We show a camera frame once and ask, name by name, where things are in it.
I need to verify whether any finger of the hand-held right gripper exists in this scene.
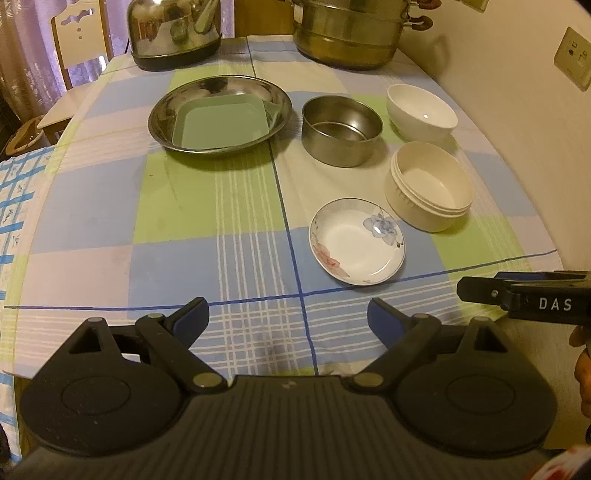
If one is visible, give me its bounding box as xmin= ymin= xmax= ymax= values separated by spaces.
xmin=457 ymin=276 xmax=513 ymax=313

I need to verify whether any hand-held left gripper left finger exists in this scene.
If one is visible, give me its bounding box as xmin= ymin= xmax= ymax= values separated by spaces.
xmin=69 ymin=298 xmax=227 ymax=394

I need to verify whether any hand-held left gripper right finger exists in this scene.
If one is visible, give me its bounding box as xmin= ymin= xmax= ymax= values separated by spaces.
xmin=353 ymin=298 xmax=509 ymax=388

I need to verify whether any white ribbed plastic bowl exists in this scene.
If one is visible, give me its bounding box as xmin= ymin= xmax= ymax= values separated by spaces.
xmin=384 ymin=141 xmax=474 ymax=233

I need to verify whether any steel bowl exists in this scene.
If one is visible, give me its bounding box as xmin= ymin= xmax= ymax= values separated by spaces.
xmin=301 ymin=95 xmax=385 ymax=168

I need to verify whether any person's right hand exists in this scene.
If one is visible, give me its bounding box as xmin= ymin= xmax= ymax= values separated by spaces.
xmin=575 ymin=351 xmax=591 ymax=416

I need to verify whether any small floral dish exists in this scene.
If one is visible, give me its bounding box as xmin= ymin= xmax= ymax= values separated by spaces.
xmin=308 ymin=198 xmax=407 ymax=285

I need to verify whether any checked pastel tablecloth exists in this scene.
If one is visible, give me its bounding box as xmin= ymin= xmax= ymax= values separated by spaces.
xmin=0 ymin=34 xmax=561 ymax=377

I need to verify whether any white ceramic bowl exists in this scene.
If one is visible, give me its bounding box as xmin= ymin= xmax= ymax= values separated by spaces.
xmin=386 ymin=84 xmax=459 ymax=143

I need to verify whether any blue white checked cloth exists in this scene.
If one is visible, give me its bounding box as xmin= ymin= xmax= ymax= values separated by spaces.
xmin=0 ymin=147 xmax=63 ymax=467

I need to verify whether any large round steel plate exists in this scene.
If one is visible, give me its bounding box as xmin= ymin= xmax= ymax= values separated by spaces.
xmin=148 ymin=75 xmax=293 ymax=160

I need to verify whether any steel steamer pot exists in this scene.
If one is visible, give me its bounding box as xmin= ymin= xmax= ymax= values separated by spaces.
xmin=292 ymin=0 xmax=432 ymax=71

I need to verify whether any steel kettle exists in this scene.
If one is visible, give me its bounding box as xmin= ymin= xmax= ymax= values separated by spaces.
xmin=127 ymin=0 xmax=222 ymax=72

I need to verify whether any wooden chair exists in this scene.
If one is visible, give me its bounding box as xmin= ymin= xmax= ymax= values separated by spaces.
xmin=37 ymin=0 xmax=114 ymax=139

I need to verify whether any lace curtain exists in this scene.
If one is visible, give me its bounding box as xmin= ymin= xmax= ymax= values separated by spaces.
xmin=0 ymin=0 xmax=134 ymax=116

